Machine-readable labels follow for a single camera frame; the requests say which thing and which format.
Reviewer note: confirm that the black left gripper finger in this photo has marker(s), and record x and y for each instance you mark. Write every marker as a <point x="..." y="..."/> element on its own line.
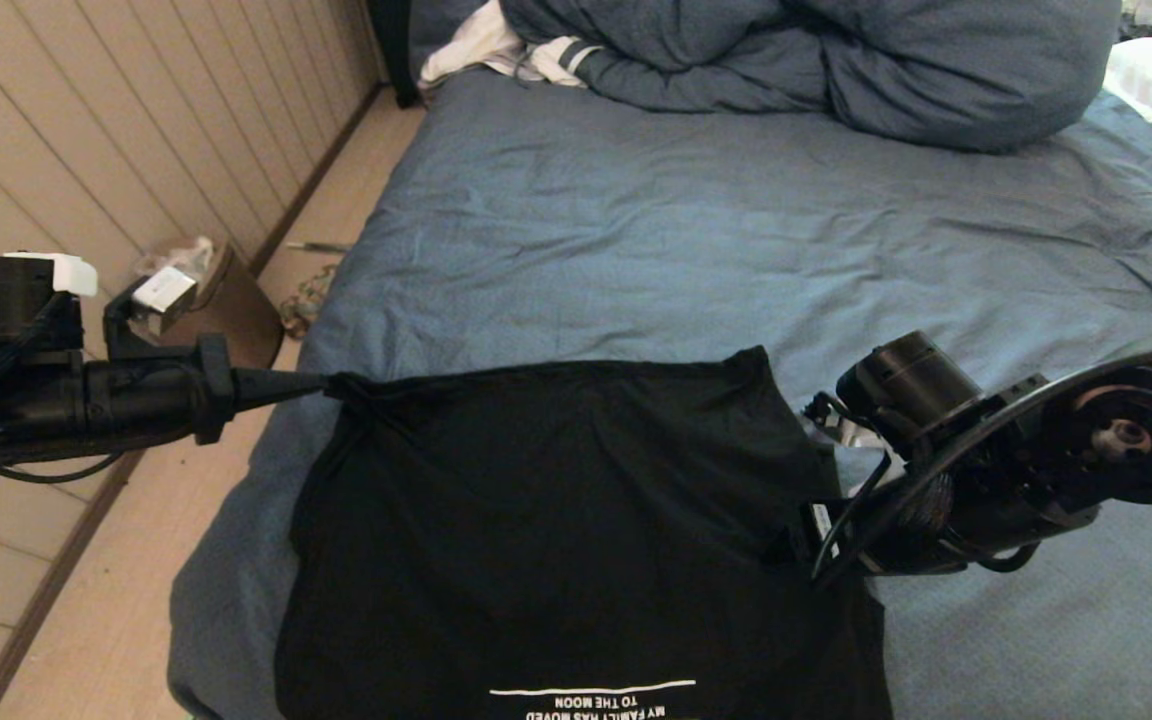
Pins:
<point x="266" y="398"/>
<point x="271" y="380"/>

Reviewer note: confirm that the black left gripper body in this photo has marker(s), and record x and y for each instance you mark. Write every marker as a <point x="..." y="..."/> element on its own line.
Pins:
<point x="136" y="400"/>

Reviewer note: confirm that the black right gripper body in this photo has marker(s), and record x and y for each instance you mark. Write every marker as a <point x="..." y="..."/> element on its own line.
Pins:
<point x="966" y="520"/>

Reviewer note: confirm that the black printed t-shirt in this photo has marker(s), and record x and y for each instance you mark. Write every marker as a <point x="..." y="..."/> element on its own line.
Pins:
<point x="556" y="520"/>

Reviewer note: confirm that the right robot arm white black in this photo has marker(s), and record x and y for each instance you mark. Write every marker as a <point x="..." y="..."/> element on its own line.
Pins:
<point x="1086" y="430"/>

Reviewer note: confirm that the brown trash bin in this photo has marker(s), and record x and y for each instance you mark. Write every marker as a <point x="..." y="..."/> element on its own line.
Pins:
<point x="236" y="310"/>

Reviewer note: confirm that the thin dark pen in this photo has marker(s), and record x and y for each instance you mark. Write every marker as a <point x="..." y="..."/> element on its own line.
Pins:
<point x="321" y="246"/>

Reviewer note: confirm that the clear plastic bin bag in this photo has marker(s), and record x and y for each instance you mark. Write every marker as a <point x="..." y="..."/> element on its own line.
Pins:
<point x="191" y="255"/>

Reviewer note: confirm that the black bedside furniture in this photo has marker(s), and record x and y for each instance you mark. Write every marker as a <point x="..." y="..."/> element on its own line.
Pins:
<point x="394" y="50"/>

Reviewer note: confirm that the bed with blue sheet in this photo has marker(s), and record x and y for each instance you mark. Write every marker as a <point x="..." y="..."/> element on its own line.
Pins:
<point x="736" y="250"/>

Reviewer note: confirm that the white striped garment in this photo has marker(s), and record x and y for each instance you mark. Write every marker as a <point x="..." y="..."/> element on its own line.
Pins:
<point x="476" y="45"/>

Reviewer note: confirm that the blue bunched duvet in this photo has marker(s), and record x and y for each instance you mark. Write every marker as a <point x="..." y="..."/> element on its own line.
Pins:
<point x="836" y="70"/>

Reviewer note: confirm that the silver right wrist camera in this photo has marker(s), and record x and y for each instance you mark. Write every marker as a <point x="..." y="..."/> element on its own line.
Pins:
<point x="851" y="435"/>

